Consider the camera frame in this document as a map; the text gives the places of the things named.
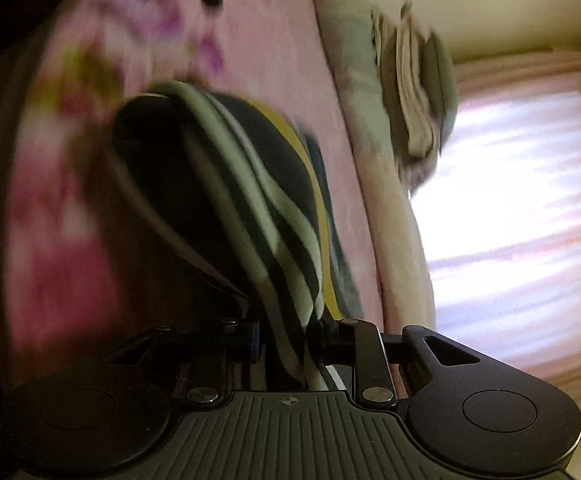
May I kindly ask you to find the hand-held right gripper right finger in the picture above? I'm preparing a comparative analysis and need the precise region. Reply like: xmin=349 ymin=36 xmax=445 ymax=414
xmin=307 ymin=318 xmax=482 ymax=407

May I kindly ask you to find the pink floral blanket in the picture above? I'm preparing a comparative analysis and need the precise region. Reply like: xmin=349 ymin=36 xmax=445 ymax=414
xmin=0 ymin=0 xmax=387 ymax=392

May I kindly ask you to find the cream bedding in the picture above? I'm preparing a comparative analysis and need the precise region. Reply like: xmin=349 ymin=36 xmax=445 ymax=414
xmin=312 ymin=0 xmax=439 ymax=342

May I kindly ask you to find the striped shirt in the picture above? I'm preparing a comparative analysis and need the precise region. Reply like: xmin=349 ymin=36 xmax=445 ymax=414
xmin=112 ymin=80 xmax=367 ymax=394

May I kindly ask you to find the pink curtain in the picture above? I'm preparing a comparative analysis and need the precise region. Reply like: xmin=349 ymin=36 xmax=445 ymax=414
xmin=409 ymin=50 xmax=581 ymax=397

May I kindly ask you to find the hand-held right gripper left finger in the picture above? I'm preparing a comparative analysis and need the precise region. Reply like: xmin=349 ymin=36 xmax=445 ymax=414
xmin=101 ymin=318 xmax=262 ymax=407

